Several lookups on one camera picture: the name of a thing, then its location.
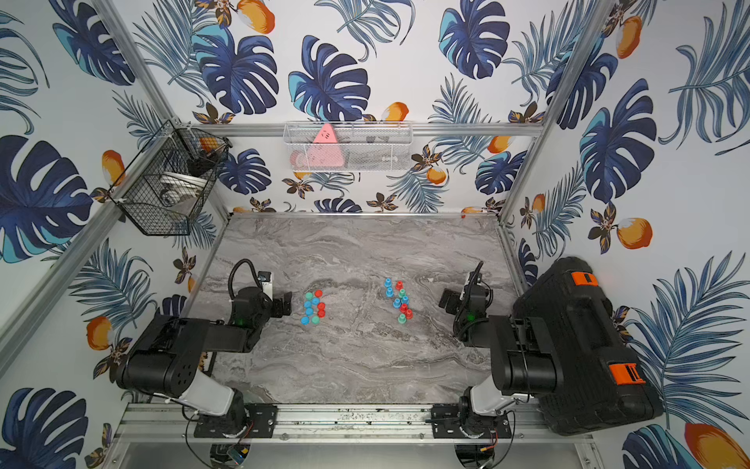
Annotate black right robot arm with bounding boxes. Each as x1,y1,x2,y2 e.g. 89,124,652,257
430,286,563,440

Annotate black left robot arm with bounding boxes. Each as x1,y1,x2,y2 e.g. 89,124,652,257
115,286,293,438

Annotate pink triangular object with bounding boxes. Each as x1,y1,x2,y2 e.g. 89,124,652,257
303,123,346,169

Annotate black plastic tool case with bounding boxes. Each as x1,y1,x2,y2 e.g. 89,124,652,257
513,257,664,436

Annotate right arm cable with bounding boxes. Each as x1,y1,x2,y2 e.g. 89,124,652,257
465,260,486,294

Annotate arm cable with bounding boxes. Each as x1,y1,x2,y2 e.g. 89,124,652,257
227,258,263,300
465,260,486,294

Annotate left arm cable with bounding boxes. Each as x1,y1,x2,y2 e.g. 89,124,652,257
227,258,263,300

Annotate white items in wire basket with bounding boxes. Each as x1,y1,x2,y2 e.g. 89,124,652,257
158,172,207,216

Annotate clear wall shelf basket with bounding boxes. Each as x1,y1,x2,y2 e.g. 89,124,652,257
283,121,413,172

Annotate black wire basket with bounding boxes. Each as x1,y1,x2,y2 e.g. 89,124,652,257
105,121,232,236

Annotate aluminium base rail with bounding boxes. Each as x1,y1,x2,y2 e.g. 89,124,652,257
114,404,593,445

